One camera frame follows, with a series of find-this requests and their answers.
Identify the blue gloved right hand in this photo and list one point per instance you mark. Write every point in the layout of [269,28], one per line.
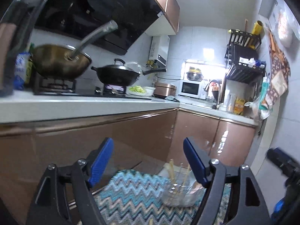
[279,211]

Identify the white bowl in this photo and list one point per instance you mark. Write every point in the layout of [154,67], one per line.
[149,91]

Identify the brown rice cooker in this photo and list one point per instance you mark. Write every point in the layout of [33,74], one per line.
[163,90]

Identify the gas stove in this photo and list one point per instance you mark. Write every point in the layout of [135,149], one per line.
[52,86]

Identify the black wok with lid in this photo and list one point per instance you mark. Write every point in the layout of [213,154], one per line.
[120,74]

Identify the plate of green vegetables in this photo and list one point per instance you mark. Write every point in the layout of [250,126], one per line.
[137,90]

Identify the plastic bag on wall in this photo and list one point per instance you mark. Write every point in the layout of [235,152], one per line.
[286,24]

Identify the yellow roll on rack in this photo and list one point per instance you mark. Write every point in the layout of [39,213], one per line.
[256,31]

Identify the blue label bottle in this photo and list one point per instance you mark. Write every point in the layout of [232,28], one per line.
[22,71]

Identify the brown patterned apron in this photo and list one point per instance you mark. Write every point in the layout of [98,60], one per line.
[280,73]

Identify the wire utensil caddy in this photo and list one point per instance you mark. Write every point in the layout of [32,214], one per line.
[176,195]

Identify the bronze wok with handle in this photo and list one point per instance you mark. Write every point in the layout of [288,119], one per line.
[68,62]

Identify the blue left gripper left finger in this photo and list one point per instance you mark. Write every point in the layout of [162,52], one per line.
[98,160]

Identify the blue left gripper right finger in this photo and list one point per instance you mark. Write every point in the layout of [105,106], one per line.
[198,161]

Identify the black range hood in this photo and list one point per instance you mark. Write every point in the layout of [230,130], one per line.
[78,18]

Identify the zigzag patterned mat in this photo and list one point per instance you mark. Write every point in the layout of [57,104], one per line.
[133,197]

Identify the black wall rack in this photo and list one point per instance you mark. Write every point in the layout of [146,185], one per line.
[241,57]

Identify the white microwave oven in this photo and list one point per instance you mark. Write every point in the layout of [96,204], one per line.
[193,89]

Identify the white water heater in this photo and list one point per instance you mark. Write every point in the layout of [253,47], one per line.
[159,50]

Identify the steel pot on microwave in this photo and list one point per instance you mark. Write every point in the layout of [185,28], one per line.
[194,74]

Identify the lower brown cabinets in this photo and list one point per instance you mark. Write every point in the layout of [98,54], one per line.
[142,141]

